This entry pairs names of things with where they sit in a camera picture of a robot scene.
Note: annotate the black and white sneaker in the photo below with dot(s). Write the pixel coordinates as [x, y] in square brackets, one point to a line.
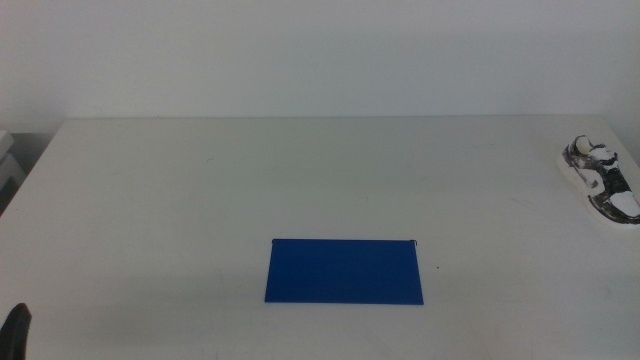
[609, 172]

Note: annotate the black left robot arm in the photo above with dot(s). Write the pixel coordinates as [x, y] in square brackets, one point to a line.
[15, 335]

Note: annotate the blue rectangular mat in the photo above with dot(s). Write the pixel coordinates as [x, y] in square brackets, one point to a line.
[344, 272]

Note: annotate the white side furniture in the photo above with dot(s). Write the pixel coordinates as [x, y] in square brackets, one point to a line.
[7, 165]

